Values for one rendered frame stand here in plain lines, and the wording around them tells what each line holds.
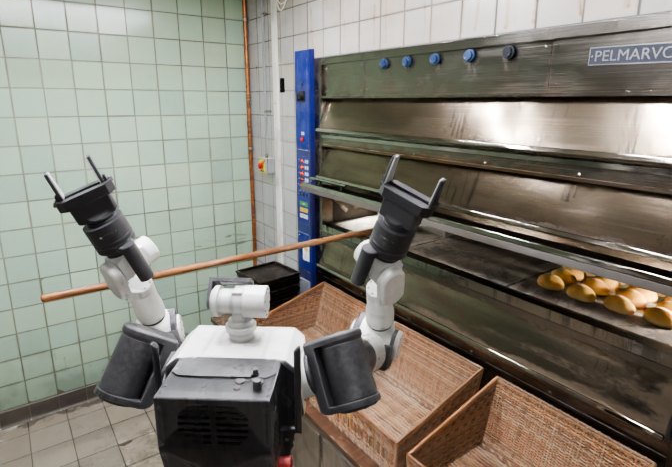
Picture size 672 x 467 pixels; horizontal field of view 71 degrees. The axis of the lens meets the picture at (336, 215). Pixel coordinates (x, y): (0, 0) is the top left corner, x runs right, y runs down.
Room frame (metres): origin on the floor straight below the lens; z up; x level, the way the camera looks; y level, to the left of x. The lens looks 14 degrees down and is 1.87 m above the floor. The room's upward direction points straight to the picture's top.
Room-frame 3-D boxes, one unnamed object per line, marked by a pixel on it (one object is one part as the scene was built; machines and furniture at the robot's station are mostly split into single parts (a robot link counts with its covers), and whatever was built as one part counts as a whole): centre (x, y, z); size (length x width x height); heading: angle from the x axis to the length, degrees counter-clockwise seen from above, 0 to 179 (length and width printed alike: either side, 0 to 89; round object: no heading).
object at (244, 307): (0.89, 0.19, 1.46); 0.10 x 0.07 x 0.09; 87
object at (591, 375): (1.90, -0.45, 1.02); 1.79 x 0.11 x 0.19; 36
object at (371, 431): (1.73, -0.23, 0.72); 0.56 x 0.49 x 0.28; 36
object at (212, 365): (0.83, 0.20, 1.26); 0.34 x 0.30 x 0.36; 87
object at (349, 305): (2.20, 0.10, 0.72); 0.56 x 0.49 x 0.28; 35
